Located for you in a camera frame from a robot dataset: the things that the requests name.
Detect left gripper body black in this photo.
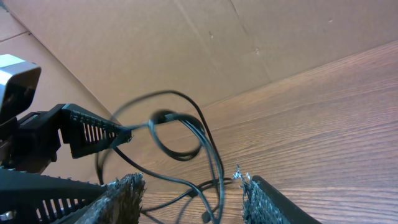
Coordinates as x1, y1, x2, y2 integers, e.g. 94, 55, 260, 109
1, 104, 64, 174

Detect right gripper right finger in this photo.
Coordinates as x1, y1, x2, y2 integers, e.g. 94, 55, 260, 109
233, 166, 320, 224

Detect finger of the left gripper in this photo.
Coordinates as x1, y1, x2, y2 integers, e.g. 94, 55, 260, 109
61, 104, 132, 159

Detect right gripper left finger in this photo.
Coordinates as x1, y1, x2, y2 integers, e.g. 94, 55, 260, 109
1, 169, 145, 223

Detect black usb cables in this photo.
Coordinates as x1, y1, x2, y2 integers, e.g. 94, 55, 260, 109
95, 90, 234, 224

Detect cardboard sheet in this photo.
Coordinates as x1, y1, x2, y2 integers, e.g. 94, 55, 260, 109
0, 0, 398, 184

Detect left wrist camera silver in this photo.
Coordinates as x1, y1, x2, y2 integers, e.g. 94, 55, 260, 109
1, 54, 42, 124

